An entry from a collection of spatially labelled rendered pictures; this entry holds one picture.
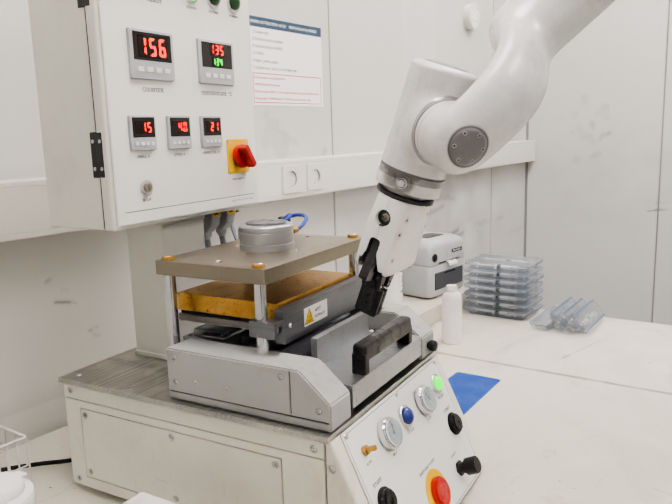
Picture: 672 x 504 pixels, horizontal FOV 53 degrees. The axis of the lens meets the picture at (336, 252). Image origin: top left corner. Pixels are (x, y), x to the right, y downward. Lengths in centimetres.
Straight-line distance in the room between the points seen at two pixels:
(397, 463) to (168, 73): 62
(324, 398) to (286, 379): 5
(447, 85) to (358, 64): 129
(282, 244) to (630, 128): 252
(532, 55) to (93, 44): 54
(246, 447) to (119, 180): 39
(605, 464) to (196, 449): 63
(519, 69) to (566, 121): 260
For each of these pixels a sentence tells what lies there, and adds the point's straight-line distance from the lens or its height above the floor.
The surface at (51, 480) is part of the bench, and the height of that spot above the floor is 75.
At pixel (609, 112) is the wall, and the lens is 331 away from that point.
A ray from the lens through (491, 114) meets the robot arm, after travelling 75.
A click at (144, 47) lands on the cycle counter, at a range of 98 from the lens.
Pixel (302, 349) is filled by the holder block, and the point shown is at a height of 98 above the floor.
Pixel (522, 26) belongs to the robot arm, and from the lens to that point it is 82.
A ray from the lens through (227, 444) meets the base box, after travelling 89.
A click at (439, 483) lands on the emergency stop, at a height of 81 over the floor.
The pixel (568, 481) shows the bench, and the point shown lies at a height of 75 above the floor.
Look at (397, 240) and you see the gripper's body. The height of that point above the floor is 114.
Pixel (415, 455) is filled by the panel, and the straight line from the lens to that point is 94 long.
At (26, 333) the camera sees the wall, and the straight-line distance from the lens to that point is 132.
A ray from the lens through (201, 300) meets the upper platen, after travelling 94.
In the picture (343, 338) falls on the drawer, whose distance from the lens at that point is 94.
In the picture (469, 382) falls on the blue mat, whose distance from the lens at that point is 145.
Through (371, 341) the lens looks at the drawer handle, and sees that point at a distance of 86.
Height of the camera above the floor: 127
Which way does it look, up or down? 10 degrees down
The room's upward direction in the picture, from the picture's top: 2 degrees counter-clockwise
